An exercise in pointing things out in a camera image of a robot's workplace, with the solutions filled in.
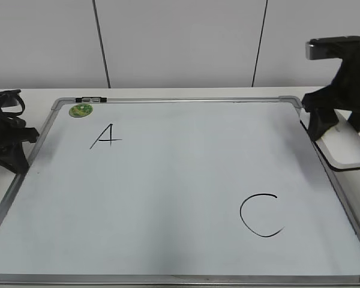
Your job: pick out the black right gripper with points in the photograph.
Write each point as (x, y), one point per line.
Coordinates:
(343, 93)

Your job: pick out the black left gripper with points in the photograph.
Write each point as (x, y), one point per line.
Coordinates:
(14, 132)

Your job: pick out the white whiteboard eraser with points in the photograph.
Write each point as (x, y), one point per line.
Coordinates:
(340, 146)

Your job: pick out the green round magnet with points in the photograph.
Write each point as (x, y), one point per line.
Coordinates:
(80, 110)

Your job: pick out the black metal hanger clip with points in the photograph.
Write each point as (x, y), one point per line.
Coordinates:
(91, 100)

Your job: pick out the white framed whiteboard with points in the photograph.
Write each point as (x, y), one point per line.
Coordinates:
(178, 192)

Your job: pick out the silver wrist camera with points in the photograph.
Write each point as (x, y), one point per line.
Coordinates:
(331, 47)

